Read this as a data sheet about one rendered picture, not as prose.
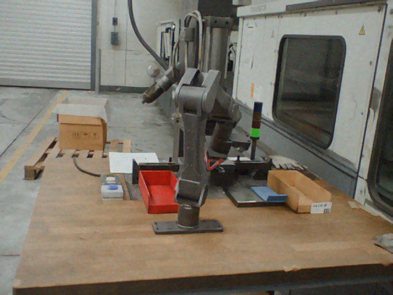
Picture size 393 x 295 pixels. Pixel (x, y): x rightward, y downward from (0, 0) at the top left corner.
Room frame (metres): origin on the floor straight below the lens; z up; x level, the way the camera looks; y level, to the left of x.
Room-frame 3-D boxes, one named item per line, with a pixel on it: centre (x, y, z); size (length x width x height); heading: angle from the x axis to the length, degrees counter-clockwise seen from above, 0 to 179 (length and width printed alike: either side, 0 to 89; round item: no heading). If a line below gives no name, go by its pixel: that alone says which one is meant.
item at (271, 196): (1.44, -0.26, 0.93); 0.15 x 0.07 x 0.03; 16
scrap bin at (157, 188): (1.38, 0.11, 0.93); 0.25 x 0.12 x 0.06; 15
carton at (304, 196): (1.47, -0.37, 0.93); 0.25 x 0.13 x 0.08; 15
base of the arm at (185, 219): (1.16, 0.01, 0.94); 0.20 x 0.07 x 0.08; 105
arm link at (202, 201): (1.17, 0.01, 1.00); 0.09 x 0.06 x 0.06; 68
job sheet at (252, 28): (3.25, -0.33, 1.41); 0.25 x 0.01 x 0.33; 12
